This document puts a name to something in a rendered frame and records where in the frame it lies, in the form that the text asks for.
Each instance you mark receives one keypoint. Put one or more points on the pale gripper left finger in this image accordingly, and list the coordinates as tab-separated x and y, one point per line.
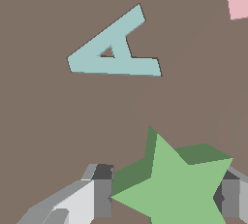
84	198

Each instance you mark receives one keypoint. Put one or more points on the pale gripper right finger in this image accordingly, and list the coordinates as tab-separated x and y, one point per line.
233	198

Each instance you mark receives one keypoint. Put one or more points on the green star block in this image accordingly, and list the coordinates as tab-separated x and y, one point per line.
180	189

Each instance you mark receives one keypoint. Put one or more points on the light blue letter A block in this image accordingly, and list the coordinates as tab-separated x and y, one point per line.
120	50

